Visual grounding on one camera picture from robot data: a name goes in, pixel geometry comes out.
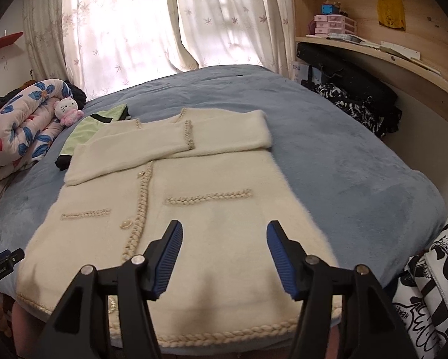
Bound light green black-trimmed garment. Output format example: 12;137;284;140
55;104;131;172

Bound pink drawer organizer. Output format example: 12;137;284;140
314;14;358;37

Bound blue floral white quilt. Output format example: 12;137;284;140
0;78;75;185

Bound red wall shelf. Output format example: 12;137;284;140
0;32;25;57

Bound white leaf print curtain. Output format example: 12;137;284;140
173;0;298;80
22;0;201;100

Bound white papers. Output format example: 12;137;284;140
306;32;442;76

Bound black clothes pile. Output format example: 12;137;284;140
296;42;399;115

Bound black knit cloth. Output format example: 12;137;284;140
63;81;87;110

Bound white cardboard box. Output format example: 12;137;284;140
291;60;322;85

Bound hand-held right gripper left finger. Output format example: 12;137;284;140
46;220;183;359

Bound wooden shelf unit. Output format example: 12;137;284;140
289;0;448;134

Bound black and white patterned cloth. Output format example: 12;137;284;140
391;194;448;359

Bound blue plush bed blanket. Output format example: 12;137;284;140
0;63;446;348

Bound yellow cloth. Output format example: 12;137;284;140
377;0;406;31

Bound cream fuzzy braided cardigan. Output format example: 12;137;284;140
15;108;341;348

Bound white pink cat plush toy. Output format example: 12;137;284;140
54;96;85;127

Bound dark cloth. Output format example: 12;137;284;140
0;90;23;118

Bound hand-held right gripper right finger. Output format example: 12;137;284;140
266;220;415;359

